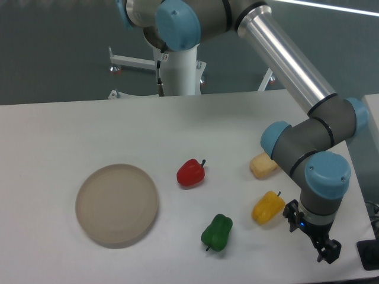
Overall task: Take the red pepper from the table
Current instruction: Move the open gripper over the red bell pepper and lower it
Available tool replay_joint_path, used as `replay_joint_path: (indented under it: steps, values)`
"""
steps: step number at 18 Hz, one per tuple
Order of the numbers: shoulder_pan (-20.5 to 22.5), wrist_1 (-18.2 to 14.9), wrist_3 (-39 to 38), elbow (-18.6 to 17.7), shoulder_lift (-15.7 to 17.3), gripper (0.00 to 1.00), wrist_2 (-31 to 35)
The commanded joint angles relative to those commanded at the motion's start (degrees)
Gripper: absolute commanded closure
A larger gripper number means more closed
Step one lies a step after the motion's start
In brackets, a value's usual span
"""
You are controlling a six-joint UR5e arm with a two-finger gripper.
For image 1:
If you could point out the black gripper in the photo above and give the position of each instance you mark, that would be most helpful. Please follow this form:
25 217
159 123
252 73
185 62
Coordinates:
317 228

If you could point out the red toy bell pepper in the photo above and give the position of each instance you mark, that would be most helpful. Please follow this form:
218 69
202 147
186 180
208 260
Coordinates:
191 173

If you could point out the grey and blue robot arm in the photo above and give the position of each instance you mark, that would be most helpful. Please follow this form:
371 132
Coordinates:
176 28

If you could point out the yellow toy bell pepper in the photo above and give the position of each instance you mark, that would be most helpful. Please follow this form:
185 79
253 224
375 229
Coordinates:
267 207

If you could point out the green toy bell pepper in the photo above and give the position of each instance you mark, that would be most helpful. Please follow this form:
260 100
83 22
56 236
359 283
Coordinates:
216 235

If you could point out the black device at edge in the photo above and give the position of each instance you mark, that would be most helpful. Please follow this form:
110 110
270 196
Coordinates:
368 253

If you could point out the beige toy bread loaf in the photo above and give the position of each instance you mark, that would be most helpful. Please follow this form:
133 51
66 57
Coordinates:
262 165

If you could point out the white side table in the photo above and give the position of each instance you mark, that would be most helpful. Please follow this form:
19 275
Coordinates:
372 103

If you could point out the beige round plate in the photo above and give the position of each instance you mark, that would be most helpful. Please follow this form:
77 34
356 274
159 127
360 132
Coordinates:
117 205

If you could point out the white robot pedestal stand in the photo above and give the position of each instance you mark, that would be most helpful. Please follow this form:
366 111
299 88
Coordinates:
182 74

